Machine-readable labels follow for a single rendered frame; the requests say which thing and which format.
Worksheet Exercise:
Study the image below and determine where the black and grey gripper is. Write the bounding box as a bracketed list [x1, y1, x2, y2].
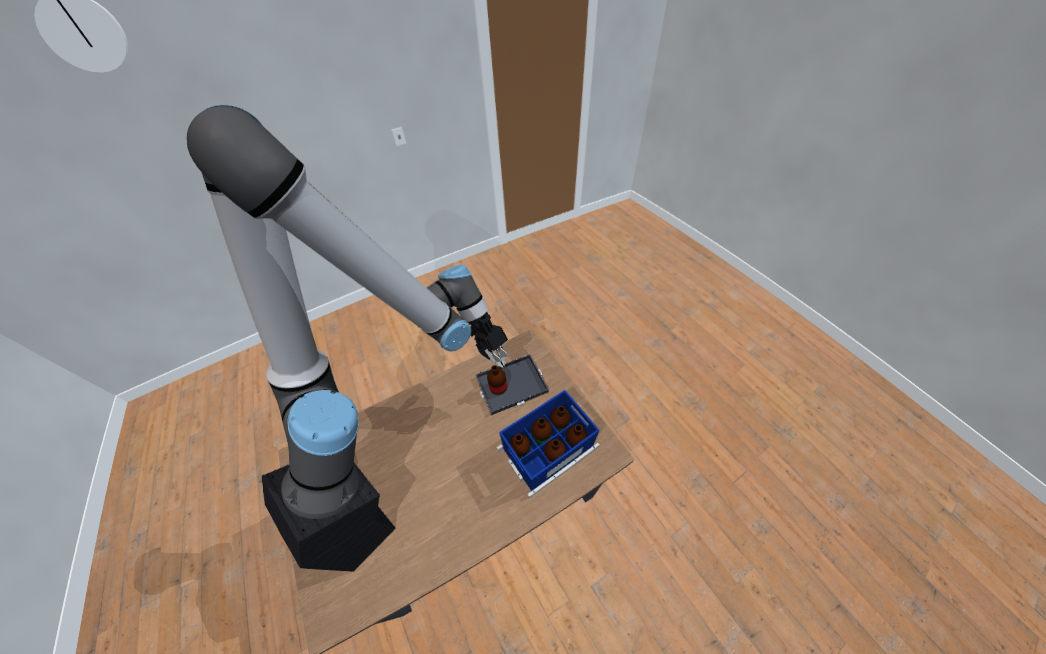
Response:
[468, 312, 508, 367]

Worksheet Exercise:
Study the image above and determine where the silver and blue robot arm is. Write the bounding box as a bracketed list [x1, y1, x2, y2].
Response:
[187, 105, 488, 519]

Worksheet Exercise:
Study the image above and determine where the grey flat bar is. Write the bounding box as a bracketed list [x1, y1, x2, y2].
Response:
[497, 401, 600, 498]

